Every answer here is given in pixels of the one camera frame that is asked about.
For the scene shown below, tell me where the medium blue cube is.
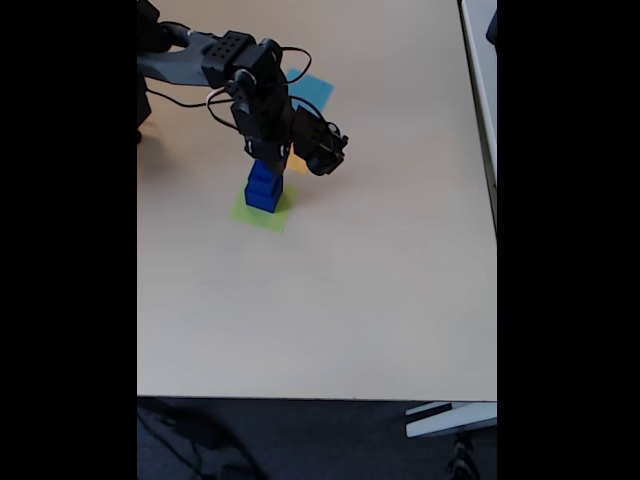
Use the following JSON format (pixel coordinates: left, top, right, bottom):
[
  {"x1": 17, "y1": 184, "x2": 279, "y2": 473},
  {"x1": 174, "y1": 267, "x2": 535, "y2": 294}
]
[{"x1": 247, "y1": 168, "x2": 281, "y2": 197}]

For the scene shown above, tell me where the large blue cube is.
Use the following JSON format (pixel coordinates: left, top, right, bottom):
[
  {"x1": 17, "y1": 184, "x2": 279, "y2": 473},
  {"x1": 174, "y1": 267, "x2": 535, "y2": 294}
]
[{"x1": 243, "y1": 177, "x2": 285, "y2": 215}]

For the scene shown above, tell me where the orange paper square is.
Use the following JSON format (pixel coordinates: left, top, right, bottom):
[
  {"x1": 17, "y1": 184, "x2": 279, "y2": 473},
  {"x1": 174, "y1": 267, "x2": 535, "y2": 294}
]
[{"x1": 283, "y1": 153, "x2": 311, "y2": 176}]

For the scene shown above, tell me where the green paper square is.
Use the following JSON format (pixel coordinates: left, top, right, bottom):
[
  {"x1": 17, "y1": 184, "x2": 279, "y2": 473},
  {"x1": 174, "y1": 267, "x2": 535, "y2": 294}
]
[{"x1": 228, "y1": 183, "x2": 299, "y2": 235}]

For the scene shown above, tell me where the blue paper square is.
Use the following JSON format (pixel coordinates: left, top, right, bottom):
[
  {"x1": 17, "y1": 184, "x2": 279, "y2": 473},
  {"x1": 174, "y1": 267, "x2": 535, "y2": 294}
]
[{"x1": 285, "y1": 68, "x2": 335, "y2": 114}]

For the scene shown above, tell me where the white side table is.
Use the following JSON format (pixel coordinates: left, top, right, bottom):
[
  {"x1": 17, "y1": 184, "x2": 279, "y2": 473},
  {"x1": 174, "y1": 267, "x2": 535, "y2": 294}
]
[{"x1": 457, "y1": 0, "x2": 498, "y2": 241}]

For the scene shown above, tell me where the white table foot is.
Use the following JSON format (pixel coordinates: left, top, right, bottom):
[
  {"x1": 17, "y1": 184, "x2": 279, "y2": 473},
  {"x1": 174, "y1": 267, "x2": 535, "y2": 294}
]
[{"x1": 404, "y1": 401, "x2": 498, "y2": 439}]

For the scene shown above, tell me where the black camera box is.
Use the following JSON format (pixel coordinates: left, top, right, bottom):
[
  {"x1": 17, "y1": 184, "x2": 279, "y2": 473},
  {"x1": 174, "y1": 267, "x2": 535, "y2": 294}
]
[{"x1": 291, "y1": 104, "x2": 350, "y2": 177}]

